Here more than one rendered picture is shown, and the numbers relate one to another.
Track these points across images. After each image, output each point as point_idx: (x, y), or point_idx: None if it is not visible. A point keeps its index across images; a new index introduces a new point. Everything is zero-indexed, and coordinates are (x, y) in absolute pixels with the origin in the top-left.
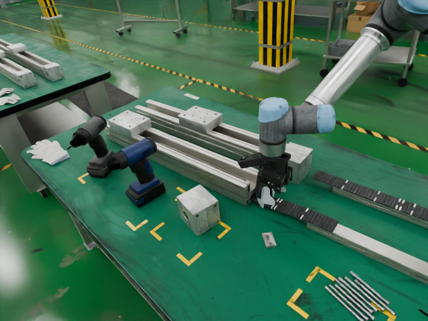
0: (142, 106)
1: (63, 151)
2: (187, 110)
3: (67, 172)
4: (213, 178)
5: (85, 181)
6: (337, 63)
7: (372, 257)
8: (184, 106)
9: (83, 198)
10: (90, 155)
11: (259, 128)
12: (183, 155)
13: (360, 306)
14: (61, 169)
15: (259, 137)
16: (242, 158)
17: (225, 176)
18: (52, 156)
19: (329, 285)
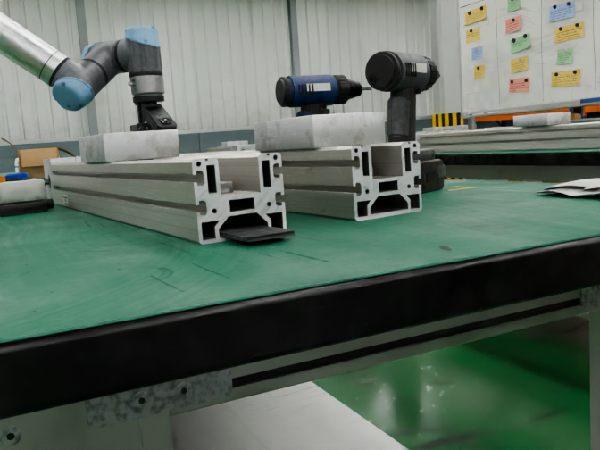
0: (245, 154)
1: (579, 193)
2: (138, 131)
3: (516, 188)
4: None
5: (453, 187)
6: (6, 19)
7: None
8: (24, 258)
9: (445, 182)
10: (468, 197)
11: (160, 58)
12: (229, 151)
13: None
14: (539, 188)
15: (161, 71)
16: (168, 120)
17: (194, 153)
18: (595, 179)
19: None
